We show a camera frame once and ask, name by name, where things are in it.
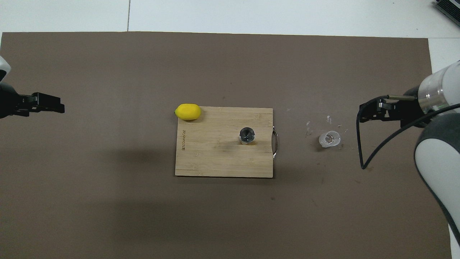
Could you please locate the brown table mat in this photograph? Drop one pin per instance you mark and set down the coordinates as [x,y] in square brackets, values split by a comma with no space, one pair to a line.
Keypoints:
[107,198]

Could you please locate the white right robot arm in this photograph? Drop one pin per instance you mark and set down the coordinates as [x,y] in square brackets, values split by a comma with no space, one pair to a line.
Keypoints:
[442,151]

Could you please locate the grey striped device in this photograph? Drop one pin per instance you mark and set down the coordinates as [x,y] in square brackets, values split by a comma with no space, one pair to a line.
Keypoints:
[451,9]

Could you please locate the wooden cutting board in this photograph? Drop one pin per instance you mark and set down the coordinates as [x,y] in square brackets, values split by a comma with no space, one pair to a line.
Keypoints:
[215,158]

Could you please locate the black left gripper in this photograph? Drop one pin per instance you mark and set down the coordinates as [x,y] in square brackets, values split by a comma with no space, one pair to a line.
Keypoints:
[7,102]

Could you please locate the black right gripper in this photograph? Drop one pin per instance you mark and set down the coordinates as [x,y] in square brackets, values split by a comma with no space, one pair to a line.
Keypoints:
[409,111]

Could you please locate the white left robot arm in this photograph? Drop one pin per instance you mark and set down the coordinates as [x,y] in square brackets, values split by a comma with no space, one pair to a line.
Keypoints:
[3,66]

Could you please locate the yellow lemon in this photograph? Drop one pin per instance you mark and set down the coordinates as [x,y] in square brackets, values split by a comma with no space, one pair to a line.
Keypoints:
[188,112]

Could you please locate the clear glass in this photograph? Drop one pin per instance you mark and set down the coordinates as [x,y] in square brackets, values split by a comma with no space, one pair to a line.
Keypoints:
[247,135]

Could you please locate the clear plastic cup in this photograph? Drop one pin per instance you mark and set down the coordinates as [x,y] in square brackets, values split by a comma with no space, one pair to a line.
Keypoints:
[330,139]

